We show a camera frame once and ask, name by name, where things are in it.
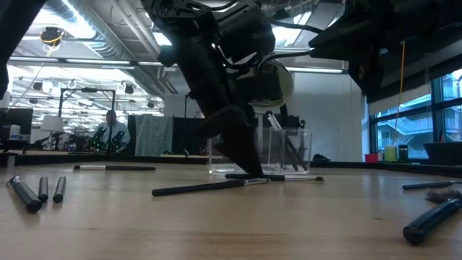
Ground clear acrylic brush organizer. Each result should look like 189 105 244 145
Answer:
207 126 313 177

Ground black computer monitor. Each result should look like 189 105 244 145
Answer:
0 107 34 137

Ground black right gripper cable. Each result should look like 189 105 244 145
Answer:
258 16 326 73

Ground grey cloth partition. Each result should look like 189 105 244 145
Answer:
135 114 174 157

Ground person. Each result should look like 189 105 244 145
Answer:
92 110 131 152

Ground ribbed silver ventilation duct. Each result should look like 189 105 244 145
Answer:
43 0 181 95

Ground black equipment stand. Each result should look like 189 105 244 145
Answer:
288 114 308 129

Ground yellow hanging cable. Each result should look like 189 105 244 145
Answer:
393 40 407 137

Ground black desk lamp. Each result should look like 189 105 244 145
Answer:
248 57 295 127

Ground small black makeup brush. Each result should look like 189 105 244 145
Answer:
52 175 68 204
6 175 43 214
38 175 50 203

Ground white-shade table lamp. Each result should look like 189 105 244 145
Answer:
39 115 65 151

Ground flat-head black makeup brush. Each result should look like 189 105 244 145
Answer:
265 110 310 173

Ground long ceiling light strip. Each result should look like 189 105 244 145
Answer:
7 56 349 75

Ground round-head black makeup brush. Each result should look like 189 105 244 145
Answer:
151 178 271 198

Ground black bin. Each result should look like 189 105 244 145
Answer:
423 142 462 166

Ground black fan makeup brush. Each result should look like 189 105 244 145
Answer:
403 187 462 247

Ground black metal stand frame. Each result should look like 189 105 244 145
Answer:
58 87 117 152

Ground black background robot arms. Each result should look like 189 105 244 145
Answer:
66 126 126 152

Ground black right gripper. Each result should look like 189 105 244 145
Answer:
142 0 277 140

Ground black aluminium table frame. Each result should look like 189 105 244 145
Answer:
0 151 462 178

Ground black cloth partition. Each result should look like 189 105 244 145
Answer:
173 116 209 157

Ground green cup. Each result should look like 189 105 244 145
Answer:
384 145 398 163

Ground thin black makeup brush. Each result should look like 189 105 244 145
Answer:
402 179 462 191
225 173 325 182
73 164 157 172

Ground black yellow cable reel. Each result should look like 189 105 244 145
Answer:
39 26 66 47

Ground large window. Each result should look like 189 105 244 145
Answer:
367 68 462 160

